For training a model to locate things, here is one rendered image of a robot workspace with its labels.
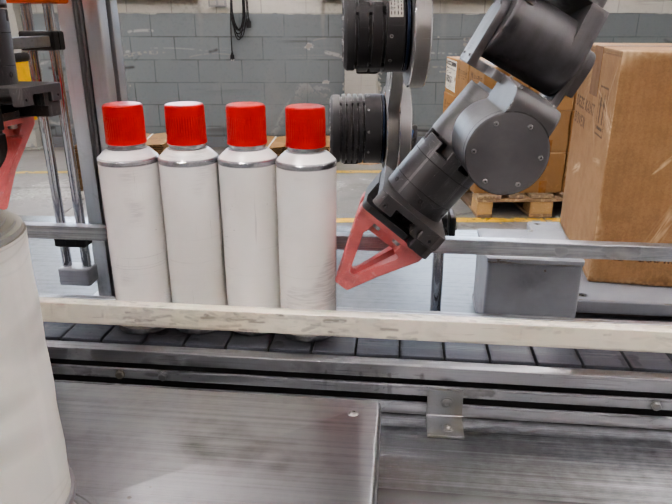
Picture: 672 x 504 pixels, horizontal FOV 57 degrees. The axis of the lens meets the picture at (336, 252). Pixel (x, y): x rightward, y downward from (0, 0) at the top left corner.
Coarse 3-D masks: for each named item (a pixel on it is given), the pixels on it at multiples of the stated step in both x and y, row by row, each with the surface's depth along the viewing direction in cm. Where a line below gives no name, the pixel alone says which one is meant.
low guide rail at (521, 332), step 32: (64, 320) 56; (96, 320) 56; (128, 320) 55; (160, 320) 55; (192, 320) 55; (224, 320) 54; (256, 320) 54; (288, 320) 54; (320, 320) 53; (352, 320) 53; (384, 320) 53; (416, 320) 52; (448, 320) 52; (480, 320) 52; (512, 320) 52; (544, 320) 52
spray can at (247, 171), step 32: (256, 128) 52; (224, 160) 52; (256, 160) 52; (224, 192) 53; (256, 192) 52; (224, 224) 54; (256, 224) 53; (224, 256) 56; (256, 256) 54; (256, 288) 55
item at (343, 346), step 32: (288, 352) 55; (320, 352) 54; (352, 352) 54; (384, 352) 54; (416, 352) 54; (448, 352) 54; (480, 352) 54; (512, 352) 54; (544, 352) 54; (576, 352) 55; (608, 352) 54; (640, 352) 54
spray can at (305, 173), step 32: (288, 128) 51; (320, 128) 51; (288, 160) 51; (320, 160) 51; (288, 192) 51; (320, 192) 51; (288, 224) 52; (320, 224) 52; (288, 256) 54; (320, 256) 53; (288, 288) 55; (320, 288) 54
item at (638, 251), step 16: (32, 224) 61; (48, 224) 61; (64, 224) 61; (80, 224) 61; (96, 224) 61; (96, 240) 61; (336, 240) 58; (368, 240) 58; (448, 240) 57; (464, 240) 57; (480, 240) 57; (496, 240) 57; (512, 240) 57; (528, 240) 57; (544, 240) 57; (560, 240) 57; (576, 240) 57; (528, 256) 57; (544, 256) 57; (560, 256) 57; (576, 256) 56; (592, 256) 56; (608, 256) 56; (624, 256) 56; (640, 256) 56; (656, 256) 56
